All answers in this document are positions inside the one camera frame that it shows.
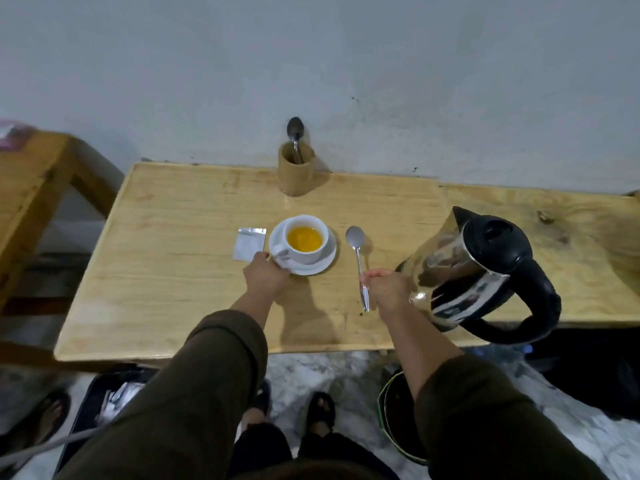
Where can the person's left hand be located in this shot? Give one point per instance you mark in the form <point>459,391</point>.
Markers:
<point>262,277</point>

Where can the person's right hand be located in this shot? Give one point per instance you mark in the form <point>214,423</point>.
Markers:
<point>390,292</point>

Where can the person's right fingers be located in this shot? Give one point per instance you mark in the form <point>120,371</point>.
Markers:
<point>375,277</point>

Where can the person's left fingers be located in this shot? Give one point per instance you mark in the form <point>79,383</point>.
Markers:
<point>280,259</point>

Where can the white ceramic cup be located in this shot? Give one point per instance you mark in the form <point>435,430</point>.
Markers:
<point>305,239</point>

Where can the long metal spoon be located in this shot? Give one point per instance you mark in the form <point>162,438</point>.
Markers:
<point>356,244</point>

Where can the person's left forearm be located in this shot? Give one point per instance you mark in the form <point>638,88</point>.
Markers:
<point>200,374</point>

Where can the person's right forearm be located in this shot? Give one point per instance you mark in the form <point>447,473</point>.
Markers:
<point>450,389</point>

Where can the orange tea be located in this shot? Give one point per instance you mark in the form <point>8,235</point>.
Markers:
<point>305,238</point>

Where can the white sachet packet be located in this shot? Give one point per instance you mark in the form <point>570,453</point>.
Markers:
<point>246,245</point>

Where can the white saucer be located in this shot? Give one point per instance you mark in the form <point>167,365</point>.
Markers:
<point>320,264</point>

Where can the bamboo utensil holder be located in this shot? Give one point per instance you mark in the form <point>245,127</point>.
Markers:
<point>296,177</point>

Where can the metal spoon with dark bowl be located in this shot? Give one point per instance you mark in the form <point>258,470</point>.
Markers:
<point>295,132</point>

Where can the person's left sandal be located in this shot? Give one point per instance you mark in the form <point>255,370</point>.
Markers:
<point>261,397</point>

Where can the person's sandal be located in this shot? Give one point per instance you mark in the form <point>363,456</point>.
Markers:
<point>320,412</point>
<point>261,397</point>

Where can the black bin green rim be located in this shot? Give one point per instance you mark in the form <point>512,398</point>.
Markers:
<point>397,419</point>

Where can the person's right sandal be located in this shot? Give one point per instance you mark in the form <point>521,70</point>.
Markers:
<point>320,412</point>

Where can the person's black trousers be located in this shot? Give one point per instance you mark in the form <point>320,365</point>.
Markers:
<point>300,454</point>

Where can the pile of white packets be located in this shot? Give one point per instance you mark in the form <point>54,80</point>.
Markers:
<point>117,402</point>

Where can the black suitcase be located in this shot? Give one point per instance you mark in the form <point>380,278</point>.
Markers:
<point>82,404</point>

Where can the wooden bench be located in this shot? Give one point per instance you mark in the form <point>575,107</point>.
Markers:
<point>30,194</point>

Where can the pink plastic packet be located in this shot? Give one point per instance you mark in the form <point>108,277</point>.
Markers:
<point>12,134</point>

